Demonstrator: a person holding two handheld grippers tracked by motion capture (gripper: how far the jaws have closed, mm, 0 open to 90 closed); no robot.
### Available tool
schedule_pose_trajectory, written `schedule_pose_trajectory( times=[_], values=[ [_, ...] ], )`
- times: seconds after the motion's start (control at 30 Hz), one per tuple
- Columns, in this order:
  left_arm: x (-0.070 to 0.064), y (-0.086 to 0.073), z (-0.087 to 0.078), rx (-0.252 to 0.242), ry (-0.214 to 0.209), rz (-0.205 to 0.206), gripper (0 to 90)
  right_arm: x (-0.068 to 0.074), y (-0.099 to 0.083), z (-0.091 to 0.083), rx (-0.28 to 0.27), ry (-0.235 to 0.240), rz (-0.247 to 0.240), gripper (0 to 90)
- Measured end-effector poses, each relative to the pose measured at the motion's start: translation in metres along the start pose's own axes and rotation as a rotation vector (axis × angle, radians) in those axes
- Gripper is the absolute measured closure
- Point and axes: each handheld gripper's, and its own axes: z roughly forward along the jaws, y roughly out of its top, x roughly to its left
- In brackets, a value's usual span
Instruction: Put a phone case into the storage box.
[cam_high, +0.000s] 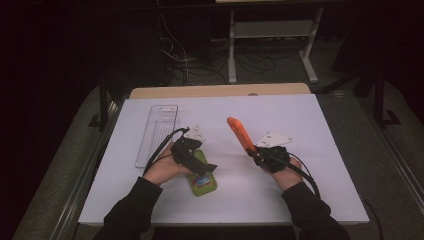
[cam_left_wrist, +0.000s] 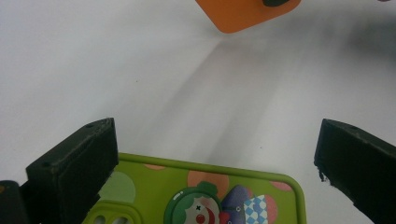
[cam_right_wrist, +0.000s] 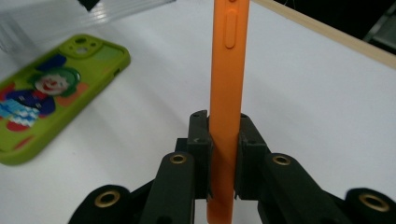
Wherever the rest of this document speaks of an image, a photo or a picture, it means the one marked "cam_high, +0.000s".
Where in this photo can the white metal desk frame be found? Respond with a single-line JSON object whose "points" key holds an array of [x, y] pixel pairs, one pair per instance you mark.
{"points": [[271, 29]]}

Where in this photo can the light wooden table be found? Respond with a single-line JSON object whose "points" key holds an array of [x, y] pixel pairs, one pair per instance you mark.
{"points": [[216, 90]]}

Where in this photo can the aluminium rail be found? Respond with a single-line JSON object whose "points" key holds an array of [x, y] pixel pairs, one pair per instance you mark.
{"points": [[396, 153], [86, 170]]}

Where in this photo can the person's left hand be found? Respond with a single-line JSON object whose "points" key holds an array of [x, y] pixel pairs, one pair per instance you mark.
{"points": [[163, 170]]}

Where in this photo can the orange phone case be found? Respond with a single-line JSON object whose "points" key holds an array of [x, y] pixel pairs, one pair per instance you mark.
{"points": [[239, 133]]}

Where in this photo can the green cartoon phone case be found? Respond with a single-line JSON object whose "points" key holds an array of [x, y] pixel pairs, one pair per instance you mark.
{"points": [[203, 189]]}

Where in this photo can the person's right hand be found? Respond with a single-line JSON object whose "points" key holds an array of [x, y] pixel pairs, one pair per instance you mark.
{"points": [[286, 178]]}

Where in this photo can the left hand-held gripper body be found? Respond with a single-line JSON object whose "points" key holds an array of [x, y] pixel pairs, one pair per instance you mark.
{"points": [[186, 155]]}

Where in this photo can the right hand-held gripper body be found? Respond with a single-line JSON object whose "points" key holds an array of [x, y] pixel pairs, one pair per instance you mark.
{"points": [[273, 156]]}

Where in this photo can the black metal stand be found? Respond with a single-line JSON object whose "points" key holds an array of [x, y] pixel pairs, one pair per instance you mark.
{"points": [[103, 106], [380, 100]]}

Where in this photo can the clear plastic tray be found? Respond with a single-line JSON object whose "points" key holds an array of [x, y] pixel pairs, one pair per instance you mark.
{"points": [[156, 133]]}

